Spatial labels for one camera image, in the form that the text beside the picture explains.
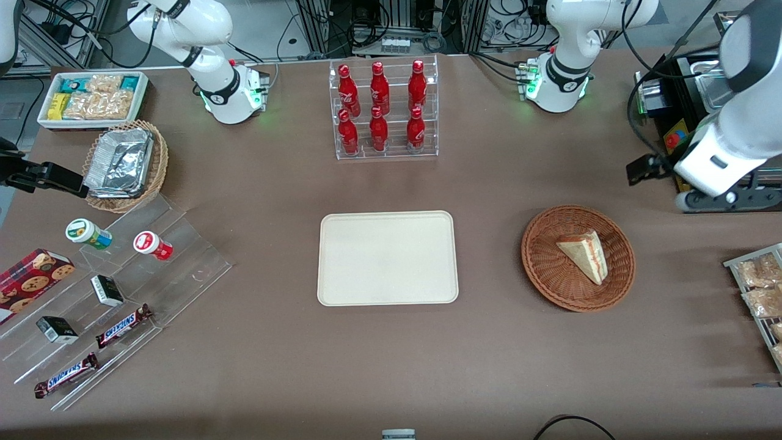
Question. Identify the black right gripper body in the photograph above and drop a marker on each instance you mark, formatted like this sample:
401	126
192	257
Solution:
17	173

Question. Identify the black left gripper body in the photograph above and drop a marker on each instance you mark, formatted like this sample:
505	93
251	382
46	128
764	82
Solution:
661	165

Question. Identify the triangular sandwich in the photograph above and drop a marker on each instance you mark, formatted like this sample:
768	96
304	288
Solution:
586	253

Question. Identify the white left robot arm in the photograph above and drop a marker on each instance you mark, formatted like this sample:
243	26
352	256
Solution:
568	36

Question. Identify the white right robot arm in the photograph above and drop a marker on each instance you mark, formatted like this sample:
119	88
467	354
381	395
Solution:
214	85

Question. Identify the aluminium foil tray stack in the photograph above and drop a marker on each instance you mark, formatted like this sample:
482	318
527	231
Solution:
119	162

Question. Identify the light tan wicker basket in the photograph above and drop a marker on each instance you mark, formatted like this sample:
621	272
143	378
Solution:
160	165

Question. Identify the dark brown wicker basket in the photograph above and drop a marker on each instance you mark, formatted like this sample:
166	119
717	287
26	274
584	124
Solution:
550	269

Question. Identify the beige plastic tray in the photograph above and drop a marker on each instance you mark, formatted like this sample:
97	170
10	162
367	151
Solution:
360	256

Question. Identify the green lid snack cup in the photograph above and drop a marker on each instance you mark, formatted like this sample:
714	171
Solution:
85	232

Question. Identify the white plastic snack bin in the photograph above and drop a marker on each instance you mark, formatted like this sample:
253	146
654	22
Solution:
91	126

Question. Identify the yellow snack pack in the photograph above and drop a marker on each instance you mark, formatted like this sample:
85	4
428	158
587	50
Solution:
58	106

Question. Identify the clear cracker bag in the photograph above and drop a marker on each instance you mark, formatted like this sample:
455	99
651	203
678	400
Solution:
104	83
116	104
82	107

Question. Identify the black food warmer machine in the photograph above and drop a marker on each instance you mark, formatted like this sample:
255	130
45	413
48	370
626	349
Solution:
672	85

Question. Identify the teal snack pack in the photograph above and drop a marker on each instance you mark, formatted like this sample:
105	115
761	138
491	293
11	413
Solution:
129	82
73	84

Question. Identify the stainless steel pan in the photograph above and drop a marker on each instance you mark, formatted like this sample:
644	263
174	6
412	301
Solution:
708	85

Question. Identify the red chocolate cookie box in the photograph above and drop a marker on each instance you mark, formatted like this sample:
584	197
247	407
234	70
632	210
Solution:
33	281

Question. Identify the red lid snack cup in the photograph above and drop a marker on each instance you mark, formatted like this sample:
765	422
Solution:
149	244

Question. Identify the small black carton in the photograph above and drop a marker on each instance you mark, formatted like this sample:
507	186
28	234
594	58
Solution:
57	330
107	290

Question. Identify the clear nut snack bag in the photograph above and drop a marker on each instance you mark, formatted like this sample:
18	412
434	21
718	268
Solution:
765	301
779	354
777	331
757	272

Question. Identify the clear acrylic stepped shelf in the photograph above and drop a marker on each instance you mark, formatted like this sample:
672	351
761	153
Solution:
189	263

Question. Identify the Snickers chocolate bar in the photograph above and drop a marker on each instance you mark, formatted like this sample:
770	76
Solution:
66	376
122	327

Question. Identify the red cola bottle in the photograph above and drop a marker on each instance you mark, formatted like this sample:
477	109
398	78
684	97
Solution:
415	130
348	134
378	131
347	88
379	88
417	85

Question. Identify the clear acrylic bottle rack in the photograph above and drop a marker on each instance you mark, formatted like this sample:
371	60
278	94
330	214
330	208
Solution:
395	150

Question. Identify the white power strip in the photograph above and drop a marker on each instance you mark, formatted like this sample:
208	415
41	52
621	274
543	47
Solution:
395	44

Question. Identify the small grey device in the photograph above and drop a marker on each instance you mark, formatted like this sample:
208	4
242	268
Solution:
398	434

